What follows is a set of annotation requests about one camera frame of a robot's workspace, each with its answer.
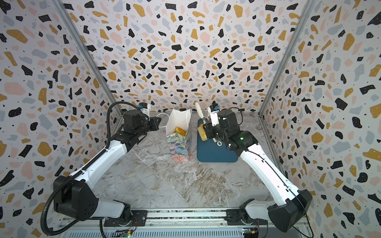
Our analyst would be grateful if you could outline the small yellow bread roll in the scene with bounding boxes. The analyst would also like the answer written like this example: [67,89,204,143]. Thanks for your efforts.
[175,127,187,136]

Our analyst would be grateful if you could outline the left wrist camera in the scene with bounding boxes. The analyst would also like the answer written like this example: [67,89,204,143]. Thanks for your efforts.
[138,102,151,117]

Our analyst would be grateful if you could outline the cream tongs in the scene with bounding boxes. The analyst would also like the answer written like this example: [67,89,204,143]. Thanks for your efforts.
[195,102,222,146]

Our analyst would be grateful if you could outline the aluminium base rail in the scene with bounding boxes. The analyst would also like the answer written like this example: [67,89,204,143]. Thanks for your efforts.
[60,208,313,238]

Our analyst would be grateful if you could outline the black corrugated cable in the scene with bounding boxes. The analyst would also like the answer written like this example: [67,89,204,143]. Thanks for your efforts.
[40,101,140,236]

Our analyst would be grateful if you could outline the pale rectangular pastry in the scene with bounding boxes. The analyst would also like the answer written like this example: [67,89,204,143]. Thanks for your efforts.
[197,124,208,141]

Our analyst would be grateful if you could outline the floral paper bag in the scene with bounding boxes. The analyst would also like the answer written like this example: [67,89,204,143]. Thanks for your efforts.
[158,109,192,162]

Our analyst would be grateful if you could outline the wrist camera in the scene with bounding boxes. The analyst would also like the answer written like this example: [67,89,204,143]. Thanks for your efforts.
[207,103,220,127]
[138,102,151,117]

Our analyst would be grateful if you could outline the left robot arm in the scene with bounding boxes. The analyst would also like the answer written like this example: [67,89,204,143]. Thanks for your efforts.
[53,110,162,223]

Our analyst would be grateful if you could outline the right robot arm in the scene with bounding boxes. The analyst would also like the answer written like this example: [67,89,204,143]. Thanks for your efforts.
[198,107,313,233]

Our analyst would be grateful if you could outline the teal tray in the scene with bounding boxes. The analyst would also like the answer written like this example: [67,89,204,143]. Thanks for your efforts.
[197,134,238,163]

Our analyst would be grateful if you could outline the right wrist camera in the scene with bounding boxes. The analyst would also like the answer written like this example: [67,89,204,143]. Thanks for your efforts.
[207,103,220,127]

